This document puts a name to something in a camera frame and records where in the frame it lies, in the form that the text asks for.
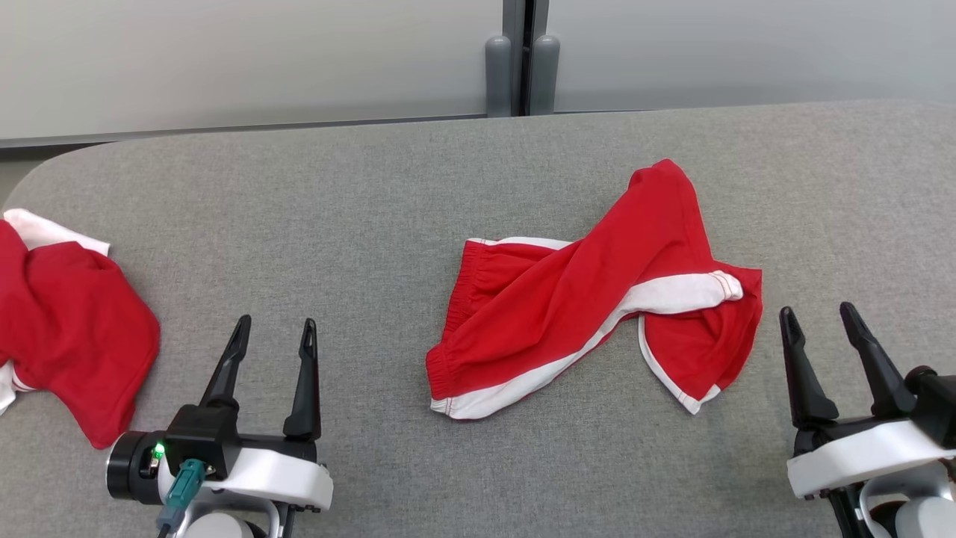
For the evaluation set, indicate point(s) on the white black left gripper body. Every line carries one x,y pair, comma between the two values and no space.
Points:
276,474

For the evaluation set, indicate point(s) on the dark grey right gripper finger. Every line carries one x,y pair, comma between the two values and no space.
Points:
808,381
881,373

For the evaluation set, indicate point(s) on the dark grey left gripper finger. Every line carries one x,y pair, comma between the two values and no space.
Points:
305,396
228,373

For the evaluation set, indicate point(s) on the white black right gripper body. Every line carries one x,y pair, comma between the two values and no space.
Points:
859,456

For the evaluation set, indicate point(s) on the red Bulls 23 jersey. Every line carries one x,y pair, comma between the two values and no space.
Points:
75,336

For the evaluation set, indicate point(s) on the red shorts with white trim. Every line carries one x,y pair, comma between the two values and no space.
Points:
567,314

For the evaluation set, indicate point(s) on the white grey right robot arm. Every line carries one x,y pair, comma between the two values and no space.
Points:
926,519

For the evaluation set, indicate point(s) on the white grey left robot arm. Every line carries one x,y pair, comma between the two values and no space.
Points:
224,527

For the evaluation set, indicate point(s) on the grey fabric sofa seat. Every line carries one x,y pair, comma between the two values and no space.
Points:
373,224

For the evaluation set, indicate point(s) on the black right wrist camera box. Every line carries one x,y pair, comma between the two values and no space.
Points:
937,411

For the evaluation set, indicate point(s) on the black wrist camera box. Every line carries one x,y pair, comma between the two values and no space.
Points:
937,411
202,437

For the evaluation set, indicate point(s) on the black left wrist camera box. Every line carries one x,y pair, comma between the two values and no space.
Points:
202,437

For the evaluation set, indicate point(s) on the grey partition base rail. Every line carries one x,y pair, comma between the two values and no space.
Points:
224,128

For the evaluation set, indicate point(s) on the grey rounded post foot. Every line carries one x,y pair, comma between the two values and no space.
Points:
544,75
498,75

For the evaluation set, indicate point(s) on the grey partition post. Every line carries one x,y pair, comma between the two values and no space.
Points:
525,45

